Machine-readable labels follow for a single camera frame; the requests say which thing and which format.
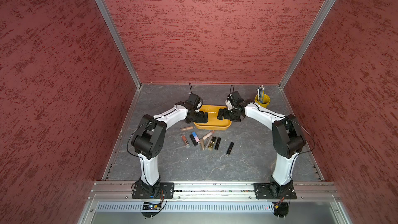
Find aluminium corner post right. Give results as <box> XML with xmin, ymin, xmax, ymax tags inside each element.
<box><xmin>279</xmin><ymin>0</ymin><xmax>336</xmax><ymax>90</ymax></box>

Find pens in cup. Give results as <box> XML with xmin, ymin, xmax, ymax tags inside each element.
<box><xmin>257</xmin><ymin>85</ymin><xmax>264</xmax><ymax>104</ymax></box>

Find yellow plastic storage tray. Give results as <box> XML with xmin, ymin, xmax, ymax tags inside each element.
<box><xmin>194</xmin><ymin>105</ymin><xmax>232</xmax><ymax>131</ymax></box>

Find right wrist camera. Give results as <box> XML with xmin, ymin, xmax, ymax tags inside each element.
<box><xmin>226</xmin><ymin>91</ymin><xmax>244</xmax><ymax>110</ymax></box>

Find aluminium front rail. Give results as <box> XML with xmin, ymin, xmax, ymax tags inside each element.
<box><xmin>88</xmin><ymin>180</ymin><xmax>342</xmax><ymax>202</ymax></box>

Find brown clear lip gloss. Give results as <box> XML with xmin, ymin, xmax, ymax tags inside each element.
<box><xmin>181</xmin><ymin>134</ymin><xmax>189</xmax><ymax>148</ymax></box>

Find silver pink lipstick tube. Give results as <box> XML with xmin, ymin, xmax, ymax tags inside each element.
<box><xmin>205</xmin><ymin>135</ymin><xmax>212</xmax><ymax>149</ymax></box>

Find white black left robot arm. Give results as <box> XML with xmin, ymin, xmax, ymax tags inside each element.
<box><xmin>130</xmin><ymin>99</ymin><xmax>206</xmax><ymax>187</ymax></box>

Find gold black square lipstick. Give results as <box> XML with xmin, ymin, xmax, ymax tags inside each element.
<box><xmin>208</xmin><ymin>136</ymin><xmax>217</xmax><ymax>150</ymax></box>

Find yellow pen cup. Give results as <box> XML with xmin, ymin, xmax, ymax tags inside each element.
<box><xmin>255</xmin><ymin>94</ymin><xmax>271</xmax><ymax>108</ymax></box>

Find pink nude lip gloss tube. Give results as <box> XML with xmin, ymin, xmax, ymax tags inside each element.
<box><xmin>202</xmin><ymin>130</ymin><xmax>215</xmax><ymax>141</ymax></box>

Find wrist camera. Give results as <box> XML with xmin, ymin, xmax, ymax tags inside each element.
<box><xmin>226</xmin><ymin>91</ymin><xmax>244</xmax><ymax>110</ymax></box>
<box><xmin>187</xmin><ymin>93</ymin><xmax>203</xmax><ymax>110</ymax></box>

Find black lipstick beside gradient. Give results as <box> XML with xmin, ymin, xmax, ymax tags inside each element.
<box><xmin>190</xmin><ymin>134</ymin><xmax>198</xmax><ymax>146</ymax></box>

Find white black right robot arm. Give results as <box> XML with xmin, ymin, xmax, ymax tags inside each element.
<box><xmin>217</xmin><ymin>102</ymin><xmax>306</xmax><ymax>189</ymax></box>

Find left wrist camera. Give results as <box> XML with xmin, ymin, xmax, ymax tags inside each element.
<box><xmin>187</xmin><ymin>93</ymin><xmax>203</xmax><ymax>110</ymax></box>

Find black lipstick short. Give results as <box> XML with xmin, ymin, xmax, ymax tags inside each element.
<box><xmin>214</xmin><ymin>138</ymin><xmax>221</xmax><ymax>150</ymax></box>

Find beige lipstick tube near tray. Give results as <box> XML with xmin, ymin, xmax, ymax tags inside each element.
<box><xmin>180</xmin><ymin>125</ymin><xmax>194</xmax><ymax>132</ymax></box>

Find black lipstick with gold band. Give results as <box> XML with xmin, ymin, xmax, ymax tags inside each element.
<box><xmin>226</xmin><ymin>142</ymin><xmax>234</xmax><ymax>156</ymax></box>

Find blue pink gradient lipstick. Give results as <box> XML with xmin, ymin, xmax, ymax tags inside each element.
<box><xmin>192</xmin><ymin>132</ymin><xmax>200</xmax><ymax>144</ymax></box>

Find gold lipstick tube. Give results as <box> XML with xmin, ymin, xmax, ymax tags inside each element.
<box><xmin>200</xmin><ymin>139</ymin><xmax>205</xmax><ymax>150</ymax></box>

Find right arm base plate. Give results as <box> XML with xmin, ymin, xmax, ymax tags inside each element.
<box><xmin>253</xmin><ymin>182</ymin><xmax>297</xmax><ymax>200</ymax></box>

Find vented metal panel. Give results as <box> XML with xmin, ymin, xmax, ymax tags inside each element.
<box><xmin>96</xmin><ymin>201</ymin><xmax>274</xmax><ymax>214</ymax></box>

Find aluminium corner post left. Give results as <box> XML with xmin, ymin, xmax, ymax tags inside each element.
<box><xmin>95</xmin><ymin>0</ymin><xmax>142</xmax><ymax>90</ymax></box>

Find aluminium corner post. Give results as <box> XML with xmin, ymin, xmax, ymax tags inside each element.
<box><xmin>279</xmin><ymin>0</ymin><xmax>336</xmax><ymax>90</ymax></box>
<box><xmin>95</xmin><ymin>0</ymin><xmax>142</xmax><ymax>90</ymax></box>

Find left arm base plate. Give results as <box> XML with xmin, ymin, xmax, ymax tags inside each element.
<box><xmin>131</xmin><ymin>180</ymin><xmax>175</xmax><ymax>200</ymax></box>

